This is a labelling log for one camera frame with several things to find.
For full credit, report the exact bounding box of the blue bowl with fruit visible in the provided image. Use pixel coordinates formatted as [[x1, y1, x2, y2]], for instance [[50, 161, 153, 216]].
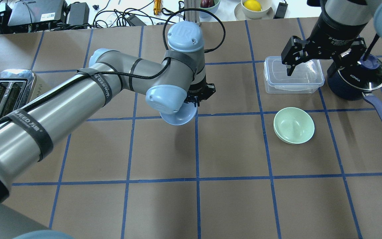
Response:
[[200, 0, 221, 15]]

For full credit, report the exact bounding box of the aluminium frame post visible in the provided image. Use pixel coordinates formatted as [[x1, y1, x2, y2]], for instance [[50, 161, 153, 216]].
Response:
[[183, 0, 200, 25]]

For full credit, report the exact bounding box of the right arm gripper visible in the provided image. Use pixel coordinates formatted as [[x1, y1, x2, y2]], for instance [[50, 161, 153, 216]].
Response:
[[281, 13, 367, 77]]

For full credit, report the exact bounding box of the clear plastic container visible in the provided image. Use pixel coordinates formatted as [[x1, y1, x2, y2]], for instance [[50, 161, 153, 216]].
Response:
[[264, 56, 325, 94]]

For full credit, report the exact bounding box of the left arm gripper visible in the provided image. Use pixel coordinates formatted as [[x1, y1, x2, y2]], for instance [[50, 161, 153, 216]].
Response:
[[186, 76, 216, 107]]

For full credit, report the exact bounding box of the blue saucepan with lid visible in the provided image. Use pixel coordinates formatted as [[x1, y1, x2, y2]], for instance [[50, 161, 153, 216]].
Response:
[[327, 54, 382, 121]]

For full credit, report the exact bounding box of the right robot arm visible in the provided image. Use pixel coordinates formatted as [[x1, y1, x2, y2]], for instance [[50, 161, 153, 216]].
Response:
[[281, 0, 382, 76]]

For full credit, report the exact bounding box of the green bowl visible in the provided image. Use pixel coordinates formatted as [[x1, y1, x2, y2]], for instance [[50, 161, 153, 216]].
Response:
[[273, 107, 315, 145]]

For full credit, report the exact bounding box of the black power adapter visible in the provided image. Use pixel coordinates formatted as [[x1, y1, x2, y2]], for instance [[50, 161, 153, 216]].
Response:
[[273, 2, 288, 19]]

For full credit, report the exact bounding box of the cream toaster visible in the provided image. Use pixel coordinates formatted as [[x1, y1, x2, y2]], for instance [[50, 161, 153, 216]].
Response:
[[0, 69, 51, 119]]

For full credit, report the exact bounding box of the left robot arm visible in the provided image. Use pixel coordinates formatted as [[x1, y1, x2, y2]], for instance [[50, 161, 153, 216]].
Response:
[[0, 21, 216, 239]]

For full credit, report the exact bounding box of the yellow lemon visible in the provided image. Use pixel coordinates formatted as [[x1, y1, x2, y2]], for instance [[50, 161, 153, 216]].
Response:
[[243, 0, 262, 12]]

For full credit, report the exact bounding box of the beige bowl with lemon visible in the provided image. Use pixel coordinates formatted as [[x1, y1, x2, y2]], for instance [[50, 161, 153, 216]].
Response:
[[240, 0, 274, 19]]

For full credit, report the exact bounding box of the yellow handled tool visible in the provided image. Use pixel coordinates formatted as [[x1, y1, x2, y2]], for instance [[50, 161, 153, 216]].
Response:
[[153, 0, 162, 16]]

